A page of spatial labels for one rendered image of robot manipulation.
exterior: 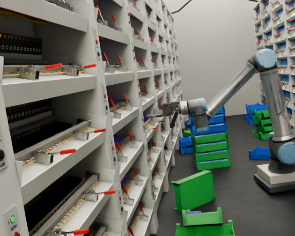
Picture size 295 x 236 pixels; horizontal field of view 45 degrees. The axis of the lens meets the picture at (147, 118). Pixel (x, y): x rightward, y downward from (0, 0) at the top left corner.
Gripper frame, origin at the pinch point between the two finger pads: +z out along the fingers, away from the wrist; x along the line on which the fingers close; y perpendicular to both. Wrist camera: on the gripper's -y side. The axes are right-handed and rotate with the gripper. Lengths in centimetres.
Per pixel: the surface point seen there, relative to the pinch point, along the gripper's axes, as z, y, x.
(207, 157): -30, -53, -78
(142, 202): 7, -42, 44
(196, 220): -22, -50, 59
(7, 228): -1, 6, 180
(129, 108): 1, 13, 60
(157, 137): 3.2, -19.1, -27.1
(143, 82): 5.4, 23.3, -27.2
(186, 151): -7, -60, -144
